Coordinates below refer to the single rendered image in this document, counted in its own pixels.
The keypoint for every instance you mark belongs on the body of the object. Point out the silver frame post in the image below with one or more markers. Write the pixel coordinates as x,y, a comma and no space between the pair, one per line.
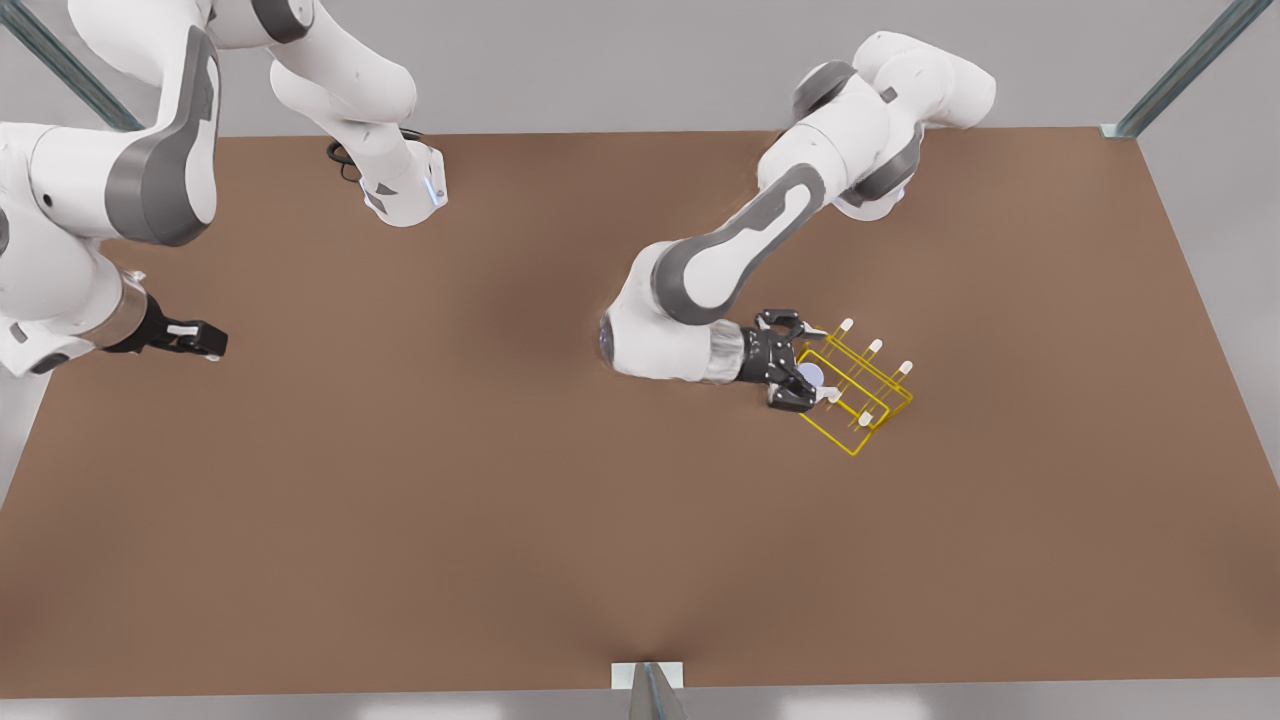
70,65
648,690
1180,70

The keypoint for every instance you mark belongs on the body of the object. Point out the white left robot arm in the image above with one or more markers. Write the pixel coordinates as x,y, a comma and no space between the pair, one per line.
740,250

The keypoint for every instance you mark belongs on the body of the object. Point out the small pale blue cup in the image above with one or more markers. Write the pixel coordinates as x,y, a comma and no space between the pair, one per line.
810,376

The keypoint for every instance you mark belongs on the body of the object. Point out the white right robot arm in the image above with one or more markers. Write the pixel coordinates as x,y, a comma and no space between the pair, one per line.
160,170

